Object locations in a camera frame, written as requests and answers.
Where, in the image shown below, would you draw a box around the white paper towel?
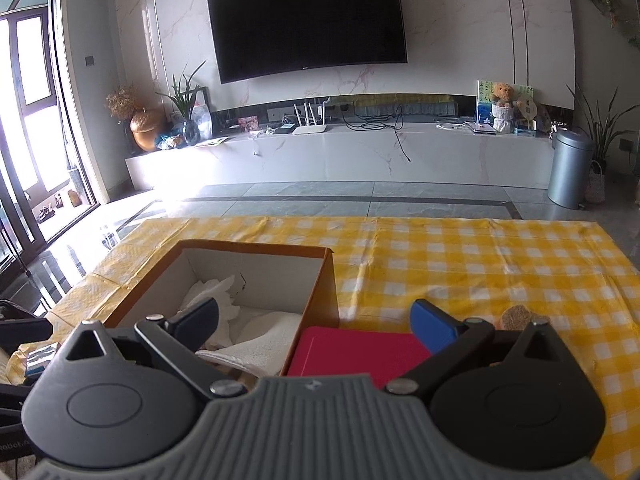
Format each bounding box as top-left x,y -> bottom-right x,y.
196,311 -> 302,378

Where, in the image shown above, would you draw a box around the brown bear-shaped sponge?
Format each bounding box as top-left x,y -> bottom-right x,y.
498,304 -> 550,332

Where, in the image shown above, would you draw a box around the white plastic bag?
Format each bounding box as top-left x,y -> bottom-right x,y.
178,275 -> 241,350

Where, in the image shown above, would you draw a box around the small blue white carton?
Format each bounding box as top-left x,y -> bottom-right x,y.
25,342 -> 61,378

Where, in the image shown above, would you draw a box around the red box lid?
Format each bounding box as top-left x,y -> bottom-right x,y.
286,326 -> 431,389

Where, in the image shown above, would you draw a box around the orange cardboard box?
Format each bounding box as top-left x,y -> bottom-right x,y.
105,240 -> 340,377

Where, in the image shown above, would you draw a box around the yellow checkered cloth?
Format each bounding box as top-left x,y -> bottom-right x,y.
4,214 -> 640,480

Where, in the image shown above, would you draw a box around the white marble tv console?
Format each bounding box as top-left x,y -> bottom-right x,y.
126,122 -> 553,191

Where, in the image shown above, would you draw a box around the copper gourd ornament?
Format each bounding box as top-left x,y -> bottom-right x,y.
129,108 -> 166,153

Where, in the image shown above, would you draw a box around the woven pink basket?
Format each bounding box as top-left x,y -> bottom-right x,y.
585,159 -> 605,204

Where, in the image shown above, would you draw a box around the white wifi router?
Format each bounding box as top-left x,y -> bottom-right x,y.
293,103 -> 326,136

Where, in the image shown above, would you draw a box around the silver trash can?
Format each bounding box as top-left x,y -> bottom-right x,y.
547,129 -> 594,209

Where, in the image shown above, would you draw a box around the small teddy bear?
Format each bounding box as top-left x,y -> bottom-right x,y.
491,82 -> 514,133

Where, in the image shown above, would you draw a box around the potted plant in glass vase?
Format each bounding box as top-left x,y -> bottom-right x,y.
157,61 -> 206,145

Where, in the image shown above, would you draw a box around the dried flower bouquet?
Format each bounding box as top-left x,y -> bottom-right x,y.
105,86 -> 143,122

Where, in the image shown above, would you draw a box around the round hand fan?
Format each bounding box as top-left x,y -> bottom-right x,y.
516,96 -> 537,130

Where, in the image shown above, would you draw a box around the tall green potted plant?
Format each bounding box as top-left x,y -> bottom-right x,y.
566,84 -> 639,176

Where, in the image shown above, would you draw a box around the black curved television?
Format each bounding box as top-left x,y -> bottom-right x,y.
207,0 -> 408,84

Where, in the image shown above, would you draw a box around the black cables on console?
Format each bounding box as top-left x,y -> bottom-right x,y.
328,102 -> 414,164

